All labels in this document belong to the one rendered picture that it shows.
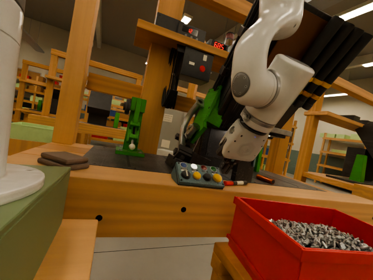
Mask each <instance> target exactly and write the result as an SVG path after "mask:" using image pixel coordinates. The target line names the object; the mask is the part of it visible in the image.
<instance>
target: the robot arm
mask: <svg viewBox="0 0 373 280"><path fill-rule="evenodd" d="M25 5H26V0H0V206H1V205H4V204H7V203H11V202H14V201H17V200H19V199H22V198H24V197H27V196H29V195H31V194H34V193H35V192H36V191H38V190H40V189H41V188H42V187H43V185H44V179H45V175H44V173H43V172H42V171H40V170H38V169H36V168H32V167H28V166H21V165H18V164H9V163H7V157H8V147H9V138H10V132H11V123H12V113H13V104H14V94H15V88H16V79H17V70H18V60H19V51H20V47H21V39H22V29H23V20H24V10H25ZM303 11H304V0H259V18H258V20H257V21H256V22H255V23H254V24H253V25H252V26H251V27H250V28H249V29H247V30H246V31H245V32H244V34H243V35H242V36H241V37H240V39H239V40H238V42H237V44H236V47H235V49H234V54H233V61H232V69H231V92H232V95H233V98H234V99H235V101H236V102H238V103H239V104H241V105H244V106H245V107H244V109H243V111H242V112H241V114H240V115H241V117H240V119H237V120H236V121H235V122H234V123H233V124H232V125H231V127H230V128H229V129H228V131H227V132H226V133H225V135H224V137H223V138H222V139H221V141H220V143H219V148H218V149H217V150H216V153H217V155H218V156H220V157H223V158H224V159H223V161H222V162H221V164H220V166H219V168H220V170H221V173H222V174H228V173H229V171H230V170H231V168H232V167H233V166H235V165H237V164H238V163H239V162H240V161H247V162H250V161H253V160H254V159H255V158H256V156H257V155H258V154H259V152H260V151H261V149H262V148H263V146H264V144H265V142H266V140H267V138H268V136H269V133H270V132H271V131H272V129H273V128H274V127H275V126H276V124H277V123H278V121H279V120H280V119H281V117H282V116H283V115H284V113H285V112H286V111H287V110H288V108H289V107H290V106H291V104H292V103H293V101H294V100H295V99H296V98H297V96H298V95H299V94H300V92H301V91H302V90H303V89H304V87H305V86H306V85H307V83H308V82H309V80H311V78H312V77H313V75H314V74H315V71H314V70H313V69H312V68H311V67H310V66H308V65H307V64H305V63H303V62H301V61H299V60H297V59H295V58H293V57H290V56H287V55H284V54H277V55H276V56H275V58H274V59H273V61H272V63H271V64H270V66H269V67H268V69H267V59H268V51H269V47H270V43H271V41H274V40H281V39H286V38H288V37H290V36H292V35H293V34H294V33H295V32H296V31H297V30H298V28H299V26H300V23H301V20H302V17H303Z"/></svg>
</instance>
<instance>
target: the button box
mask: <svg viewBox="0 0 373 280"><path fill-rule="evenodd" d="M181 163H184V162H176V164H175V166H174V168H173V171H172V173H171V176H172V179H173V180H174V181H175V183H176V184H177V185H182V186H193V187H205V188H216V189H223V188H224V187H225V185H224V182H223V180H221V182H216V181H215V180H214V179H213V175H214V174H219V175H220V172H219V169H218V167H215V168H216V171H212V170H211V166H206V167H207V170H203V169H202V168H201V166H204V165H198V164H196V166H197V168H196V169H194V168H192V167H191V165H192V164H190V163H185V164H186V165H187V167H182V166H181ZM212 167H213V166H212ZM184 170H187V171H189V172H190V177H189V178H184V177H183V176H182V171H184ZM194 172H199V173H200V174H201V177H200V179H195V178H194V177H193V174H194ZM205 173H209V174H210V175H211V180H209V181H208V180H206V179H205V178H204V174H205Z"/></svg>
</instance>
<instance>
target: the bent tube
mask: <svg viewBox="0 0 373 280"><path fill-rule="evenodd" d="M200 107H202V108H204V100H203V99H201V98H200V97H198V96H197V97H196V102H195V104H194V105H193V106H192V107H191V109H190V110H189V112H188V113H187V114H186V116H185V118H184V120H183V122H182V125H181V128H180V132H179V144H178V150H179V145H180V144H182V145H184V146H185V138H184V136H183V135H184V133H186V130H187V126H188V124H189V122H190V120H191V118H192V116H193V115H194V114H195V113H196V111H197V110H198V109H199V108H200Z"/></svg>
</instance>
